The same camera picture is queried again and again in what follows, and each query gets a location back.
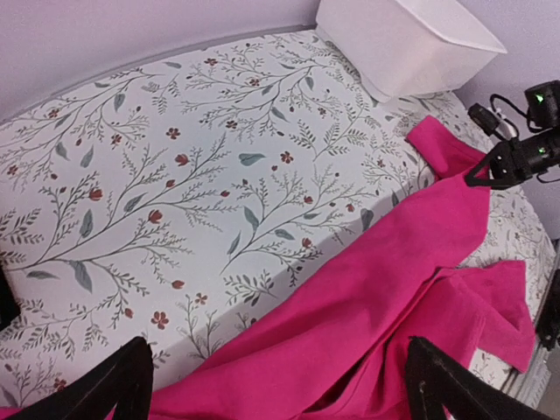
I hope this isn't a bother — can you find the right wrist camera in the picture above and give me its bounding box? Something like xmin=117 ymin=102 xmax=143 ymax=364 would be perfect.
xmin=467 ymin=80 xmax=559 ymax=141

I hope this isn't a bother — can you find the folded black garment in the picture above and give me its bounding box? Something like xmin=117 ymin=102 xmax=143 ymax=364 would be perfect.
xmin=0 ymin=270 xmax=21 ymax=330

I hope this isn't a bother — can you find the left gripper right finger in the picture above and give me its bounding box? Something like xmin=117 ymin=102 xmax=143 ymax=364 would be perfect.
xmin=405 ymin=336 xmax=547 ymax=420

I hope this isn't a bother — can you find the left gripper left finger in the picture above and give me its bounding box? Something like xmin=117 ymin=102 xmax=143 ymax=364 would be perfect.
xmin=1 ymin=337 xmax=154 ymax=420

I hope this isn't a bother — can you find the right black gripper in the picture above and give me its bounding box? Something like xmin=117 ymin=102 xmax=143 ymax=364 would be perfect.
xmin=464 ymin=130 xmax=559 ymax=191

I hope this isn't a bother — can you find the pink garment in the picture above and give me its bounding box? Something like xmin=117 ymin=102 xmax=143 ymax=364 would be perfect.
xmin=0 ymin=115 xmax=537 ymax=420

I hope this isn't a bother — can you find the white plastic laundry bin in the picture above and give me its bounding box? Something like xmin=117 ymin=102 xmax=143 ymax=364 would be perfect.
xmin=316 ymin=0 xmax=507 ymax=102

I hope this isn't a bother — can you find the floral tablecloth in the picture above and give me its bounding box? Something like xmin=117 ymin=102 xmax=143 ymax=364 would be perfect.
xmin=0 ymin=28 xmax=557 ymax=408

